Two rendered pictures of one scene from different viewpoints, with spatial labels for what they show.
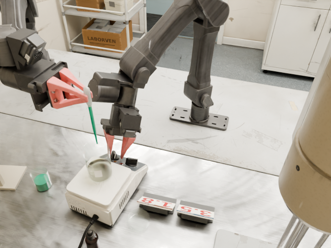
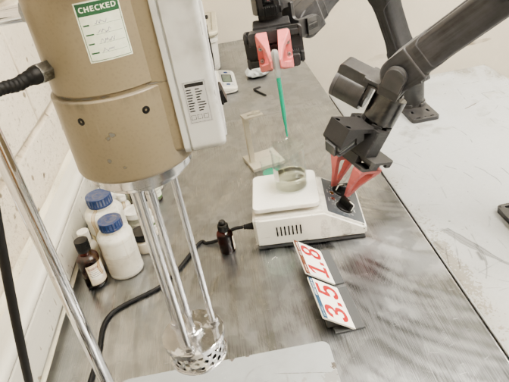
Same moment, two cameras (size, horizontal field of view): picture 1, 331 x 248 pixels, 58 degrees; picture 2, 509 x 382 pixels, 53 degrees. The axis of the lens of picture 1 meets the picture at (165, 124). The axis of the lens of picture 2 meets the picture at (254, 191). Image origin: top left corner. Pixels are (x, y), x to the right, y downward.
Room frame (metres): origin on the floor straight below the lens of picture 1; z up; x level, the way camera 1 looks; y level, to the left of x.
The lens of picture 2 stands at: (0.17, -0.60, 1.48)
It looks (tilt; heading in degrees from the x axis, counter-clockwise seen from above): 31 degrees down; 73
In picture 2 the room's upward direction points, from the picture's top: 10 degrees counter-clockwise
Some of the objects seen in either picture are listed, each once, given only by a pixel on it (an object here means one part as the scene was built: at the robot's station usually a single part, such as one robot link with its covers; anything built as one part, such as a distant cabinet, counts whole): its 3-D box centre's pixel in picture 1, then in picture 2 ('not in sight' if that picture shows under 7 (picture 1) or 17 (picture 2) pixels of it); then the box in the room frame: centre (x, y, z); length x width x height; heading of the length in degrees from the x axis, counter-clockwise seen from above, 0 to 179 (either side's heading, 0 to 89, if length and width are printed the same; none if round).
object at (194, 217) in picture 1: (196, 209); (335, 301); (0.43, -0.08, 0.92); 0.09 x 0.06 x 0.04; 77
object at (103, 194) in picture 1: (99, 179); (285, 190); (0.47, 0.16, 0.98); 0.12 x 0.12 x 0.01; 67
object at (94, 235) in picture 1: (91, 239); (224, 235); (0.34, 0.16, 0.93); 0.03 x 0.03 x 0.07
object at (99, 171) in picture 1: (97, 162); (289, 167); (0.48, 0.16, 1.03); 0.07 x 0.06 x 0.08; 50
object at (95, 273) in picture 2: not in sight; (88, 261); (0.10, 0.21, 0.95); 0.04 x 0.04 x 0.10
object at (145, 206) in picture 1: (157, 201); (317, 261); (0.45, 0.02, 0.92); 0.09 x 0.06 x 0.04; 77
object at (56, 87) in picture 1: (72, 89); (279, 54); (0.50, 0.19, 1.22); 0.09 x 0.07 x 0.07; 67
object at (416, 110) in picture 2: not in sight; (411, 92); (0.98, 0.46, 0.94); 0.20 x 0.07 x 0.08; 74
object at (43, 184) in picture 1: (41, 178); (271, 171); (0.51, 0.33, 0.93); 0.04 x 0.04 x 0.06
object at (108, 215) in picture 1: (107, 183); (301, 208); (0.49, 0.15, 0.94); 0.22 x 0.13 x 0.08; 157
